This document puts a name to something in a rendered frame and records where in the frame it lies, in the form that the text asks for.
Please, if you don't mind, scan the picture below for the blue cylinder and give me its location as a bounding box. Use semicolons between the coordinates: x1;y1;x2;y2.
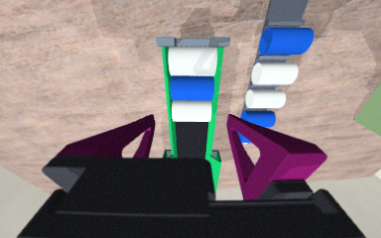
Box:
171;75;214;101
238;132;250;143
259;28;314;55
241;111;276;127

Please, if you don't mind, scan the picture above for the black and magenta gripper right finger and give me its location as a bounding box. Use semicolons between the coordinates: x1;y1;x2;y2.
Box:
226;114;327;199

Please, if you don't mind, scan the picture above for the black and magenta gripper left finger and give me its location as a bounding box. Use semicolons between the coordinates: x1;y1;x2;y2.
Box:
56;114;156;158

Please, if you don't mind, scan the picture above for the white cylinder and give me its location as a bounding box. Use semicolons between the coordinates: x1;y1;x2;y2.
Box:
172;100;211;122
169;47;217;76
245;89;286;108
252;62;299;84

